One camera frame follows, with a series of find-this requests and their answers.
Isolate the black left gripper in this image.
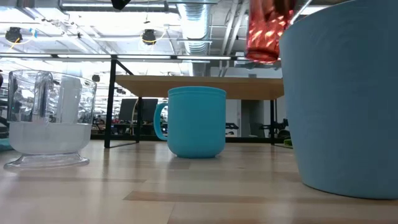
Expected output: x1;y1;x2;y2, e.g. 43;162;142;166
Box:
111;0;132;11

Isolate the red patterned glass tumbler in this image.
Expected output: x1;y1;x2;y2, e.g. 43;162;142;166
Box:
244;0;296;65

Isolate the grey-blue plastic cup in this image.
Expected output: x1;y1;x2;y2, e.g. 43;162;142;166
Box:
279;0;398;200

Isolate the turquoise mug with handle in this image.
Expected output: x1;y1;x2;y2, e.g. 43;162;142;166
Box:
153;86;227;159

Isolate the clear glass measuring cup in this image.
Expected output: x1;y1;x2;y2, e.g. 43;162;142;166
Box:
3;69;98;170

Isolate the wooden shelf with black legs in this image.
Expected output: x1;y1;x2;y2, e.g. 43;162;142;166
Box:
104;57;293;149

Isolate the long ceiling light bar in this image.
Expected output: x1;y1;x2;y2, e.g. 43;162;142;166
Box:
0;53;233;60

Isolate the black computer monitor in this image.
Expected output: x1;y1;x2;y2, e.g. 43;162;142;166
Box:
118;98;159;123

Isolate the teal cloth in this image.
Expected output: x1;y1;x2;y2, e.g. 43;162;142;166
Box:
0;138;13;152

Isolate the ribbed silver ceiling duct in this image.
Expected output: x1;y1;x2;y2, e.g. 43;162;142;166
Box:
177;2;213;77

